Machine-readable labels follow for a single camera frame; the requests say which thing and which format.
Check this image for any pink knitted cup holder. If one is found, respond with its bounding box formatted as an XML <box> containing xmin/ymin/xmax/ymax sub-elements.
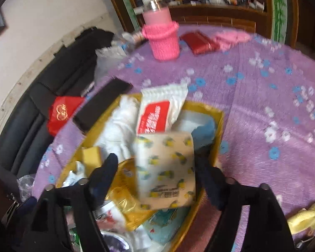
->
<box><xmin>142</xmin><ymin>22</ymin><xmax>180</xmax><ymax>60</ymax></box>

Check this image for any wooden cabinet counter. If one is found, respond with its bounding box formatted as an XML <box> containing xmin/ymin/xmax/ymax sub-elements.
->
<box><xmin>136</xmin><ymin>0</ymin><xmax>272</xmax><ymax>40</ymax></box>

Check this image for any lemon print tissue pack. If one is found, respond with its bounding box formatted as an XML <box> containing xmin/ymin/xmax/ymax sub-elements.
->
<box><xmin>133</xmin><ymin>131</ymin><xmax>197</xmax><ymax>210</ymax></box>

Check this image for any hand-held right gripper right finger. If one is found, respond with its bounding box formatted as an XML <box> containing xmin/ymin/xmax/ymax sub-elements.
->
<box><xmin>193</xmin><ymin>144</ymin><xmax>297</xmax><ymax>252</ymax></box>

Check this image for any pink cloth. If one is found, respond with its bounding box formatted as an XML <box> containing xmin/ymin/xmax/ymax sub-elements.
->
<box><xmin>213</xmin><ymin>30</ymin><xmax>252</xmax><ymax>51</ymax></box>

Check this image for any black sofa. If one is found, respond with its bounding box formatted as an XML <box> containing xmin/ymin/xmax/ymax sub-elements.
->
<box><xmin>0</xmin><ymin>28</ymin><xmax>114</xmax><ymax>179</ymax></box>

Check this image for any red plastic bag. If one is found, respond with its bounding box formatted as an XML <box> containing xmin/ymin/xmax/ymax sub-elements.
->
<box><xmin>47</xmin><ymin>96</ymin><xmax>86</xmax><ymax>137</ymax></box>

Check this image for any black smartphone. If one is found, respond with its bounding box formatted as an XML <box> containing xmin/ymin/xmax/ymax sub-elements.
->
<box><xmin>73</xmin><ymin>77</ymin><xmax>134</xmax><ymax>133</ymax></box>

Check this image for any red wallet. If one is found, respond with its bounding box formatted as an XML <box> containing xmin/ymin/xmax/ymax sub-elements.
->
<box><xmin>180</xmin><ymin>31</ymin><xmax>221</xmax><ymax>55</ymax></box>

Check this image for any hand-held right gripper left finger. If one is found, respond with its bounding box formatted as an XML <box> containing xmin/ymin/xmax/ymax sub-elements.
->
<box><xmin>21</xmin><ymin>153</ymin><xmax>119</xmax><ymax>252</ymax></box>

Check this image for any yellow cardboard box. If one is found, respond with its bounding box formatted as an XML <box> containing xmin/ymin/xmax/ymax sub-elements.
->
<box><xmin>55</xmin><ymin>92</ymin><xmax>225</xmax><ymax>252</ymax></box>

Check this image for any yellow towel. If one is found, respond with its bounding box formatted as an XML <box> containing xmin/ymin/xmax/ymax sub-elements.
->
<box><xmin>287</xmin><ymin>201</ymin><xmax>315</xmax><ymax>235</ymax></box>

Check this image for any white red snack packet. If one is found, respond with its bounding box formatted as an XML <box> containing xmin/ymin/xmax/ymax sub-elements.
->
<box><xmin>94</xmin><ymin>201</ymin><xmax>126</xmax><ymax>231</ymax></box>

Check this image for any pink bottle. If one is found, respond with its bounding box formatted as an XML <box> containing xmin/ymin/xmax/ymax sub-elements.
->
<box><xmin>143</xmin><ymin>0</ymin><xmax>172</xmax><ymax>27</ymax></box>

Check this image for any white wipes packet red label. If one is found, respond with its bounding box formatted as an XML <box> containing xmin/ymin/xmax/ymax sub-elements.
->
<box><xmin>135</xmin><ymin>82</ymin><xmax>189</xmax><ymax>135</ymax></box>

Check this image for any clear plastic bag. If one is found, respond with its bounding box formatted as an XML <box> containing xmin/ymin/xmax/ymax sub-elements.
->
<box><xmin>94</xmin><ymin>31</ymin><xmax>147</xmax><ymax>82</ymax></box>

